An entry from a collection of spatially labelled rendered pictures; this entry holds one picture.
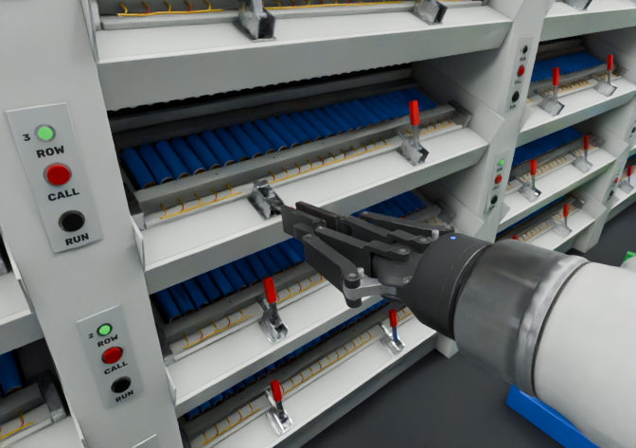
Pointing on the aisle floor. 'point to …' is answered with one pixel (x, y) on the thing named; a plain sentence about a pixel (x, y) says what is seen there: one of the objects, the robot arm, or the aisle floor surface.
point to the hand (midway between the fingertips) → (310, 224)
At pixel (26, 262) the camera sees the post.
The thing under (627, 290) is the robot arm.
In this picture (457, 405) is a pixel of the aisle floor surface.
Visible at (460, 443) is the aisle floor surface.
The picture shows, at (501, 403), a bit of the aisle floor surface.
